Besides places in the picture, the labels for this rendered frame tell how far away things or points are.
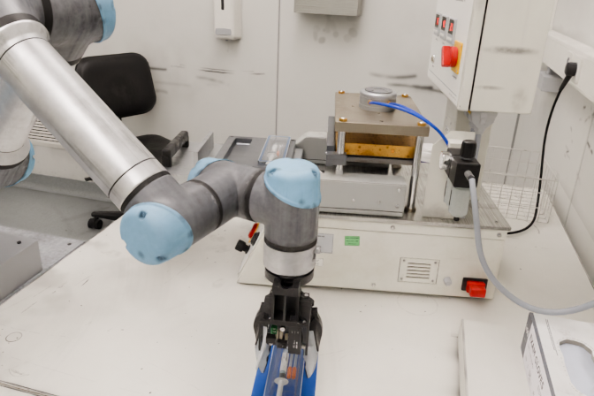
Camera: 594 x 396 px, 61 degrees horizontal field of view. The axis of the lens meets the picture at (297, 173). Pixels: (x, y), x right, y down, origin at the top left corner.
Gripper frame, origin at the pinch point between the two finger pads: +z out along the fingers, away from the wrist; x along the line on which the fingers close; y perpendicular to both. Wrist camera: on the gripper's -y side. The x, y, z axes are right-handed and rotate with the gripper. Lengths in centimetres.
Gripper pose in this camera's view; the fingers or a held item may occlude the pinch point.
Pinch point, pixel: (286, 365)
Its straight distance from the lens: 88.0
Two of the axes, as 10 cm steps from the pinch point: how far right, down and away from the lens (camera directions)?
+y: -1.0, 3.6, -9.3
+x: 9.9, 0.8, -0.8
